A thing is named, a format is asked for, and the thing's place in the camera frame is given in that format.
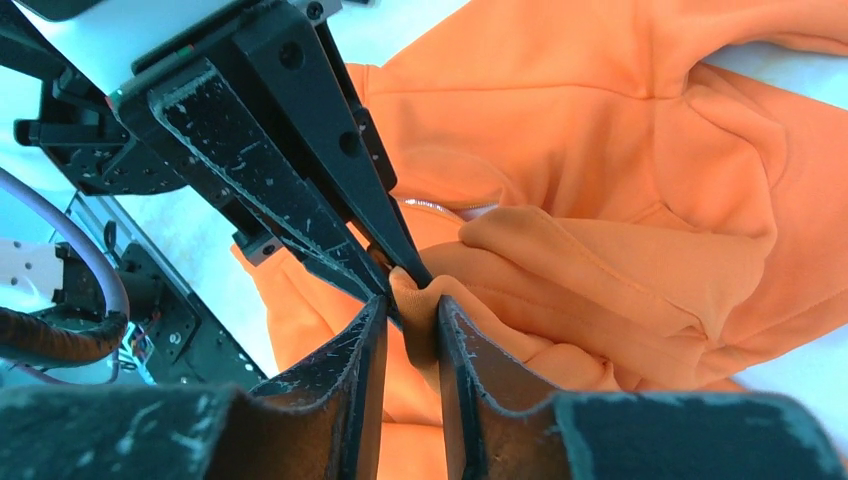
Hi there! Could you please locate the orange jacket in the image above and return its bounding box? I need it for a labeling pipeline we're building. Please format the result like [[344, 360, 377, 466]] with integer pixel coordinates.
[[230, 0, 848, 480]]

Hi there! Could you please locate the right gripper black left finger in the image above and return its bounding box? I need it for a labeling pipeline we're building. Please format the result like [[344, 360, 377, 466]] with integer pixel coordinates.
[[1, 296, 387, 479]]

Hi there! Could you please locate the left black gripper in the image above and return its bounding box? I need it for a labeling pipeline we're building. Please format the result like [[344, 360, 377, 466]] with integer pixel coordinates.
[[1, 1, 391, 299]]

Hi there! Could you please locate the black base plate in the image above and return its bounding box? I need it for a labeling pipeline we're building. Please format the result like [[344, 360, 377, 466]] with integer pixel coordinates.
[[52, 192, 270, 392]]

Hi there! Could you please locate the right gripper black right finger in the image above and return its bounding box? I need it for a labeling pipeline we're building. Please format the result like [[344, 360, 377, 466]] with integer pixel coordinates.
[[438, 296, 847, 479]]

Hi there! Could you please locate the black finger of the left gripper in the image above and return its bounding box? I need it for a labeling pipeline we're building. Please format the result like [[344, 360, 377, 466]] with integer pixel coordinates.
[[233, 1, 432, 289]]

